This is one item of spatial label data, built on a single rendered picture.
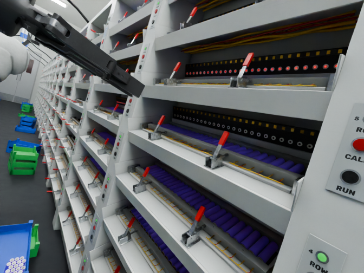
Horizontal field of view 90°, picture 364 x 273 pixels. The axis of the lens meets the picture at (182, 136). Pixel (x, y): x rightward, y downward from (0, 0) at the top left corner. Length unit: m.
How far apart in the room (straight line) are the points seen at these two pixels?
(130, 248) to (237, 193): 0.47
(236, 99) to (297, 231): 0.25
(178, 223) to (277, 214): 0.27
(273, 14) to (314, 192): 0.34
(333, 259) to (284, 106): 0.23
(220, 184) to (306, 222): 0.15
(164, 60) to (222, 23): 0.34
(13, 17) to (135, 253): 0.65
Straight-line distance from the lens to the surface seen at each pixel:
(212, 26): 0.57
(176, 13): 0.89
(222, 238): 0.49
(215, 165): 0.42
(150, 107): 0.78
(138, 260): 0.70
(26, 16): 0.35
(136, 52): 0.95
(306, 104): 0.36
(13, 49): 0.91
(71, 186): 1.55
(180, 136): 0.59
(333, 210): 0.33
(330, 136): 0.33
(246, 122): 0.56
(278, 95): 0.37
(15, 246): 1.47
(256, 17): 0.50
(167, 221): 0.54
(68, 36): 0.33
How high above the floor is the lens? 0.96
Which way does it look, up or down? 3 degrees down
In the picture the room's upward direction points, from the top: 17 degrees clockwise
